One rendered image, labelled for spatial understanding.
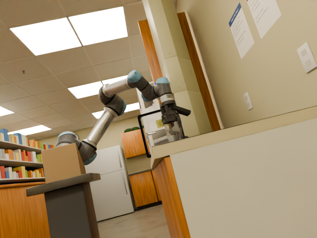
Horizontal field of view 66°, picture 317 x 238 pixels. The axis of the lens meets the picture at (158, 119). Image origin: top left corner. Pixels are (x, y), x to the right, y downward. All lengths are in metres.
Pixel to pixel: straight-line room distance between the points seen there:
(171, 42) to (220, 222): 1.58
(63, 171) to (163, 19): 1.44
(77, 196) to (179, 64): 1.24
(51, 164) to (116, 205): 5.40
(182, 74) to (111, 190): 5.18
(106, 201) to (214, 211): 6.10
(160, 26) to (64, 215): 1.57
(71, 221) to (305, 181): 1.08
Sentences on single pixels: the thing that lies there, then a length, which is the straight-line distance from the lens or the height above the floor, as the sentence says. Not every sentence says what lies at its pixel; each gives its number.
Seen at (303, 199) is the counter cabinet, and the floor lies 0.67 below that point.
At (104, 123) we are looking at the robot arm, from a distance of 1.72.
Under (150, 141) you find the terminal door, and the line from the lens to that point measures 2.18.
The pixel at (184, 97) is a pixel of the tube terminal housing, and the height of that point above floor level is 1.36.
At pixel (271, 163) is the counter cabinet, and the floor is 0.80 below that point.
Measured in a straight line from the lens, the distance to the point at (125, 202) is 6.76.
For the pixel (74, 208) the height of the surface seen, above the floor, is 0.78.
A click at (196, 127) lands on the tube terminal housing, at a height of 1.10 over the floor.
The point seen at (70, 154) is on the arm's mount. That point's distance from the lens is 1.45.
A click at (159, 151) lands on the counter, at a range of 0.78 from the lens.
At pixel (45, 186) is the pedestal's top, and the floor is 0.93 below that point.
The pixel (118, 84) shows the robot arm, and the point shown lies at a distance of 1.55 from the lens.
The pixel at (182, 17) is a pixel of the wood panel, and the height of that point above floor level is 2.28.
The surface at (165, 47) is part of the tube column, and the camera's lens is 2.07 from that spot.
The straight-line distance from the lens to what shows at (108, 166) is 6.79.
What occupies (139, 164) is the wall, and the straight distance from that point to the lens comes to 7.38.
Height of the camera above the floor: 0.86
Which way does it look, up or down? 12 degrees up
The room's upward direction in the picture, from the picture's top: 14 degrees counter-clockwise
